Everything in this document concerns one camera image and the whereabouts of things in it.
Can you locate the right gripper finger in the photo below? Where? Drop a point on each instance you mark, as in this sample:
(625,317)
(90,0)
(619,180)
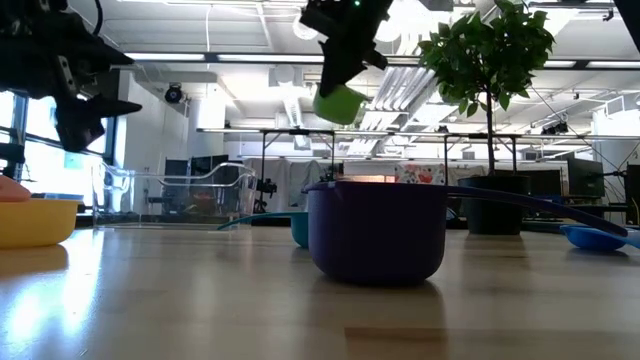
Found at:
(331,70)
(354,67)

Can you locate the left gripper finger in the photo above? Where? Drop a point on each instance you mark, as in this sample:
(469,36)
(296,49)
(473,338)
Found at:
(110,106)
(95,55)

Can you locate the yellow measuring cup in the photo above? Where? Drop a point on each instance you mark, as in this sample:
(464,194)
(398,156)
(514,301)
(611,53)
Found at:
(35,222)

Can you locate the teal measuring cup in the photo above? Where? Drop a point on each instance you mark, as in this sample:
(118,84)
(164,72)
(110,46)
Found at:
(300,230)

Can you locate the blue measuring cup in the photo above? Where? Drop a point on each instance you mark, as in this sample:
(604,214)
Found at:
(592,239)

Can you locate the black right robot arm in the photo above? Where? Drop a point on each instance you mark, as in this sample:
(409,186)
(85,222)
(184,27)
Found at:
(631,15)

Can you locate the clear plastic basket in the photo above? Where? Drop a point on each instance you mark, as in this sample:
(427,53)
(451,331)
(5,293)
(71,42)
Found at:
(125,210)

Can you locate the black ceiling spotlight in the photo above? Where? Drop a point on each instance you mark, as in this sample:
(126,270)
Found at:
(173,93)

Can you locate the ceiling light bar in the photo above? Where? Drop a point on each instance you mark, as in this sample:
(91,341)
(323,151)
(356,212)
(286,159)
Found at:
(165,56)

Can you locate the grey hanging cloth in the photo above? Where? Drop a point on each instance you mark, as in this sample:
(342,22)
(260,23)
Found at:
(290,180)

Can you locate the floral patterned cloth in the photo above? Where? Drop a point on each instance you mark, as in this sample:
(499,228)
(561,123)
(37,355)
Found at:
(420,174)

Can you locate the potted green plant black pot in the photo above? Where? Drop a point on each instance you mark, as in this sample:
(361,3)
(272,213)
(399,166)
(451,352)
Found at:
(487,65)

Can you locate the black computer monitor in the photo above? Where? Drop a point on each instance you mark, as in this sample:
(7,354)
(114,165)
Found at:
(585,177)

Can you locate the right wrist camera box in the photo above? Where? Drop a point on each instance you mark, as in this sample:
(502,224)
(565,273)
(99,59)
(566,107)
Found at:
(376,60)

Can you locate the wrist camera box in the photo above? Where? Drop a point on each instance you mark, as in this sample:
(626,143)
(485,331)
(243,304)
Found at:
(80,132)
(376,60)

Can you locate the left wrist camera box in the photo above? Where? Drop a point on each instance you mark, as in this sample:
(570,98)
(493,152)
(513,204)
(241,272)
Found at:
(80,132)

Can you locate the black metal frame stand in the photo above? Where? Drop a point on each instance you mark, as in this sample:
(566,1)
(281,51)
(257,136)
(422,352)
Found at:
(310,132)
(446,155)

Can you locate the black aluminium table frame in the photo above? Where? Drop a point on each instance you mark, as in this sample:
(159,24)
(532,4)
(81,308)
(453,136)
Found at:
(540,226)

